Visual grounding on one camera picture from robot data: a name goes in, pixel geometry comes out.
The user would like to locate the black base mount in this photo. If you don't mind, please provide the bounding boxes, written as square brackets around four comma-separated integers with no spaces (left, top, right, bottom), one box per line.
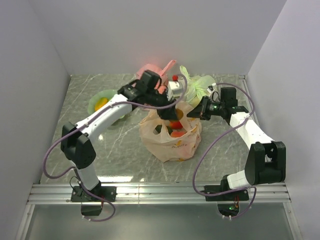
[205,190,249,219]
[70,185,117,217]

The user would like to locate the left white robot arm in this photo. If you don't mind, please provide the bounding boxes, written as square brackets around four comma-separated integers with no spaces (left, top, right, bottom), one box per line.
[60,70,184,201]

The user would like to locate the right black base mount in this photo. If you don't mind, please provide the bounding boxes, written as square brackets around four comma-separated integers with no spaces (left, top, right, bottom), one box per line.
[205,190,249,219]

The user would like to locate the green tied plastic bag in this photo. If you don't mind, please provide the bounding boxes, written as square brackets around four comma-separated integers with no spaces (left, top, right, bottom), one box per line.
[179,65,216,108]

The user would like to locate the orange fake peach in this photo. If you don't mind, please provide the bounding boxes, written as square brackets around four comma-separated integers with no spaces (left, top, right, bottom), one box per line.
[170,130,187,138]

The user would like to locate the dark green fake avocado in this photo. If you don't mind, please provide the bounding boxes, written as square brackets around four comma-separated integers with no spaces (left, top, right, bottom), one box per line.
[153,124,162,135]

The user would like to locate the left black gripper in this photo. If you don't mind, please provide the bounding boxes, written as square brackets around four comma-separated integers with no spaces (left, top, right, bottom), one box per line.
[146,88,179,121]

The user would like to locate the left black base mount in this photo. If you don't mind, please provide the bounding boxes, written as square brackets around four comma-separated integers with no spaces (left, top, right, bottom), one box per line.
[70,185,117,217]

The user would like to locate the orange plastic bag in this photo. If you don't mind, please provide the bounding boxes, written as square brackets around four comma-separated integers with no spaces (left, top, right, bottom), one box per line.
[139,101,202,163]

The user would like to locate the orange green fake mango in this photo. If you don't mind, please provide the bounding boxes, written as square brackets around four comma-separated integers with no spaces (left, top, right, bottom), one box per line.
[94,97,109,112]

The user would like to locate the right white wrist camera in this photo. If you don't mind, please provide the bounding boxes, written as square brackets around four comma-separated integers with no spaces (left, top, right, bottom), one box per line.
[206,83,218,95]

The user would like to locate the red fake fruit top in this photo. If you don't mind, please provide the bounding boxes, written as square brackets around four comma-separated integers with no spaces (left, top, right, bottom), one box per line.
[169,121,183,130]

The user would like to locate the light green plate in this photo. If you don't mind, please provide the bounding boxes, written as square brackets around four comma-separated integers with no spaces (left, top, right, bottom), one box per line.
[86,89,132,121]

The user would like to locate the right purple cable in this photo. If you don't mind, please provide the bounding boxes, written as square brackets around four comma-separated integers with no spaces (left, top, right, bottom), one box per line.
[192,82,257,219]

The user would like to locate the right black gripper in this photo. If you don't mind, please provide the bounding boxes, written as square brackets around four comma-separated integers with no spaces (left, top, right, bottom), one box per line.
[187,95,226,121]

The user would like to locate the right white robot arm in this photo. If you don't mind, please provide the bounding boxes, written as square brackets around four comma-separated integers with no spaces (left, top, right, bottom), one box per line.
[187,83,287,200]

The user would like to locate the pink tied plastic bag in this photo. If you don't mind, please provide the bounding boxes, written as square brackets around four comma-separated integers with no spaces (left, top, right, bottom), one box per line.
[135,60,177,94]

